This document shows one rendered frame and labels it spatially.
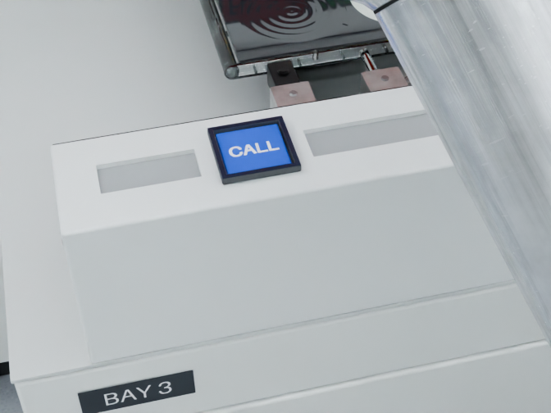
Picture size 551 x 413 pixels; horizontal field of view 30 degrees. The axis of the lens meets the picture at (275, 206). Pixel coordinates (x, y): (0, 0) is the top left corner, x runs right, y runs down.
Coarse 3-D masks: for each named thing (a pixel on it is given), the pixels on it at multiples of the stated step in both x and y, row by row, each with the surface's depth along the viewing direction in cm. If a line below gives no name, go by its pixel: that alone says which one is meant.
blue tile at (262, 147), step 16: (256, 128) 74; (272, 128) 74; (224, 144) 73; (240, 144) 73; (256, 144) 73; (272, 144) 73; (224, 160) 72; (240, 160) 72; (256, 160) 72; (272, 160) 72; (288, 160) 72
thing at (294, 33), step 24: (216, 0) 98; (240, 0) 98; (264, 0) 98; (288, 0) 98; (312, 0) 98; (336, 0) 98; (240, 24) 95; (264, 24) 95; (288, 24) 95; (312, 24) 95; (336, 24) 95; (360, 24) 94; (240, 48) 92; (264, 48) 92; (288, 48) 92; (312, 48) 92
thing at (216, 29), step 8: (200, 0) 98; (208, 0) 97; (208, 8) 96; (216, 8) 97; (208, 16) 96; (208, 24) 95; (216, 24) 94; (216, 32) 93; (224, 32) 94; (216, 40) 93; (224, 40) 92; (216, 48) 92; (224, 48) 92; (224, 56) 91; (232, 56) 91; (224, 64) 90; (232, 64) 90; (232, 72) 90
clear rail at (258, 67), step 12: (336, 48) 91; (348, 48) 91; (360, 48) 91; (372, 48) 92; (384, 48) 92; (264, 60) 90; (276, 60) 90; (288, 60) 90; (300, 60) 90; (312, 60) 91; (324, 60) 91; (336, 60) 91; (348, 60) 92; (240, 72) 90; (252, 72) 90; (264, 72) 90
